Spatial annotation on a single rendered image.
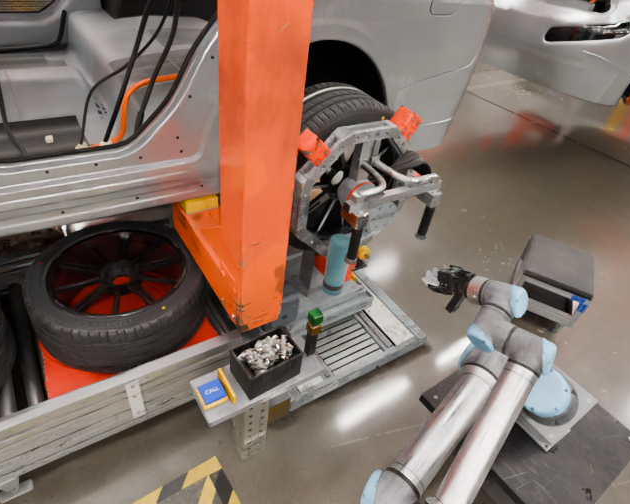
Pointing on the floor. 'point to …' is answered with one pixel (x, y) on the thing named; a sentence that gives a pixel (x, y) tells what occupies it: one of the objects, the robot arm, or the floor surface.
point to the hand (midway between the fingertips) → (425, 280)
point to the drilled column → (250, 430)
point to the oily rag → (39, 237)
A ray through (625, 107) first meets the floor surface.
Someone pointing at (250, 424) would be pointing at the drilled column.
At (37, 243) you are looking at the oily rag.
